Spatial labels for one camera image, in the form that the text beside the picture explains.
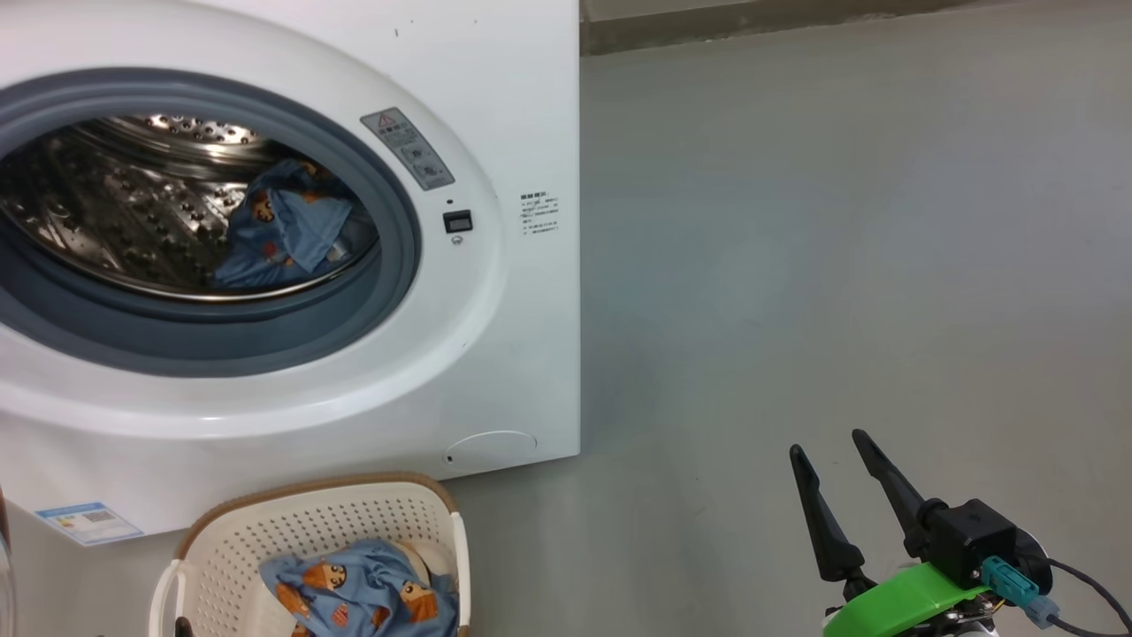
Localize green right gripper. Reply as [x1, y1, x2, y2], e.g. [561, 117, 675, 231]
[789, 429, 1013, 637]

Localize blue cartoon garment cream lining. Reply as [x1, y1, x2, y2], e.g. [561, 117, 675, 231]
[259, 538, 461, 637]

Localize blue cartoon print garment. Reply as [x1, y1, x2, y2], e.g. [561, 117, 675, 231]
[212, 159, 360, 289]

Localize cream perforated laundry basket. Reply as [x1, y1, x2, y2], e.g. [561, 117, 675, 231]
[149, 472, 472, 637]

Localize white front-load washing machine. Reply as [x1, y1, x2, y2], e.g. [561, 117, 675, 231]
[0, 0, 583, 542]

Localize blue energy label sticker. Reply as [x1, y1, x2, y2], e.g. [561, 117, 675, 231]
[35, 502, 144, 547]

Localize round white filter cover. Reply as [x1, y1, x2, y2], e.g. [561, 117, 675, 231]
[445, 430, 538, 471]

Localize grey warning sticker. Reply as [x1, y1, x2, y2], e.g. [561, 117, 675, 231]
[360, 107, 456, 192]

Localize teal plug right camera cable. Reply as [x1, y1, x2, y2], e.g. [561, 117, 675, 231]
[980, 556, 1132, 637]

